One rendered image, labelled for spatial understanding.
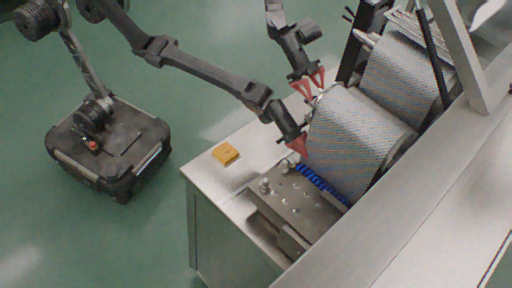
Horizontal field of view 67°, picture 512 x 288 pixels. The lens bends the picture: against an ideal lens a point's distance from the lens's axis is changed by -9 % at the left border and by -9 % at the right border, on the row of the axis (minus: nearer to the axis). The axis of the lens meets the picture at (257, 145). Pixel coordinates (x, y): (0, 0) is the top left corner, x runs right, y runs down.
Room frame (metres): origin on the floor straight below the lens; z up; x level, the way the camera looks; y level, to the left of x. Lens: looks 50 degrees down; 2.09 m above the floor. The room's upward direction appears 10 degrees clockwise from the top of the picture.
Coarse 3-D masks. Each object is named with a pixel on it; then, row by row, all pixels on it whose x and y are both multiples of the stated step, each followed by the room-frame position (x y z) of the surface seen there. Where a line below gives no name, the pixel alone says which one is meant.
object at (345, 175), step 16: (320, 144) 0.82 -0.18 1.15; (304, 160) 0.84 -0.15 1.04; (320, 160) 0.81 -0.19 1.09; (336, 160) 0.78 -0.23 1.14; (352, 160) 0.76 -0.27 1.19; (320, 176) 0.80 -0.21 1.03; (336, 176) 0.77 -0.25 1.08; (352, 176) 0.74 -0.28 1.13; (368, 176) 0.72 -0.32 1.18; (352, 192) 0.73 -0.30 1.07
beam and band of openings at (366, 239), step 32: (448, 128) 0.46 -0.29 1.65; (480, 128) 0.48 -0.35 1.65; (416, 160) 0.39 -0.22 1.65; (448, 160) 0.40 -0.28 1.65; (384, 192) 0.32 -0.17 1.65; (416, 192) 0.33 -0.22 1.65; (352, 224) 0.27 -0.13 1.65; (384, 224) 0.27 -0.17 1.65; (416, 224) 0.28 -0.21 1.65; (320, 256) 0.22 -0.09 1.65; (352, 256) 0.22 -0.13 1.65; (384, 256) 0.23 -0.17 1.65
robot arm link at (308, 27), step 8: (272, 16) 1.08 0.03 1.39; (280, 16) 1.08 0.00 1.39; (280, 24) 1.05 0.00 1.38; (296, 24) 1.08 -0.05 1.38; (304, 24) 1.08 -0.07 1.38; (312, 24) 1.07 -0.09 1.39; (280, 32) 1.04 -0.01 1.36; (304, 32) 1.04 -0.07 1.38; (312, 32) 1.05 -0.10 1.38; (320, 32) 1.06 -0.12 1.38; (312, 40) 1.04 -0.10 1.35
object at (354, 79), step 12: (360, 0) 1.20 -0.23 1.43; (372, 0) 1.20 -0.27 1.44; (384, 0) 1.24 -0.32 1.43; (360, 12) 1.19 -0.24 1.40; (372, 12) 1.18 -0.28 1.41; (384, 12) 1.27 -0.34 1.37; (360, 24) 1.18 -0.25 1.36; (372, 24) 1.22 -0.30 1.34; (384, 24) 1.29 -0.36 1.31; (348, 48) 1.19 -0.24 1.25; (360, 48) 1.18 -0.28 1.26; (348, 60) 1.18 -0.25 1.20; (360, 60) 1.22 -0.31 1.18; (348, 72) 1.17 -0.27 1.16; (360, 72) 1.30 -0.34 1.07; (348, 84) 1.22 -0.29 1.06
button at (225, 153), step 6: (222, 144) 0.94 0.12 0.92; (228, 144) 0.95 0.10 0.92; (216, 150) 0.91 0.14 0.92; (222, 150) 0.92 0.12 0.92; (228, 150) 0.92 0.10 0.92; (234, 150) 0.93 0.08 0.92; (216, 156) 0.89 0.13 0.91; (222, 156) 0.89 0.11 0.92; (228, 156) 0.89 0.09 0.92; (234, 156) 0.90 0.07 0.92; (222, 162) 0.87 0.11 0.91; (228, 162) 0.88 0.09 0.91
